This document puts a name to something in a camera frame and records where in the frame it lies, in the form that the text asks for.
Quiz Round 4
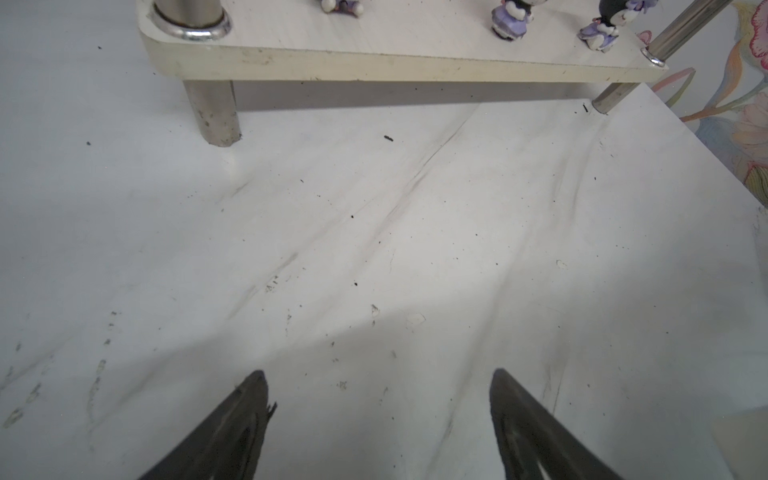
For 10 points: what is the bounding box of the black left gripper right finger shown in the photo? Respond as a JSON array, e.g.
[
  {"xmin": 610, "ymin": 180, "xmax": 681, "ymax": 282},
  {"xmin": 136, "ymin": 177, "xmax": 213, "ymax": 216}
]
[{"xmin": 489, "ymin": 368, "xmax": 621, "ymax": 480}]

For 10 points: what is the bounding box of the black purple figurine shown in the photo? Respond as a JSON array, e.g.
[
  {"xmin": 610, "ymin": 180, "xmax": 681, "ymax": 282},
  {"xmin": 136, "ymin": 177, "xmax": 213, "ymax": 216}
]
[
  {"xmin": 320, "ymin": 0, "xmax": 365, "ymax": 17},
  {"xmin": 491, "ymin": 0, "xmax": 546, "ymax": 41},
  {"xmin": 577, "ymin": 0, "xmax": 659, "ymax": 52}
]

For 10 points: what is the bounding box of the white two-tier shelf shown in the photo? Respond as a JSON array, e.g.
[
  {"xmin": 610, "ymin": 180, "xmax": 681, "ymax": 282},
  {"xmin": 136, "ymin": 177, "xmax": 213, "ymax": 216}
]
[{"xmin": 136, "ymin": 1, "xmax": 724, "ymax": 147}]

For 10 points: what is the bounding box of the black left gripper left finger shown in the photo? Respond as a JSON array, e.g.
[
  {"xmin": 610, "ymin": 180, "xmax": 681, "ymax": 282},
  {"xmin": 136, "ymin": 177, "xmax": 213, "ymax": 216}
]
[{"xmin": 142, "ymin": 370, "xmax": 277, "ymax": 480}]

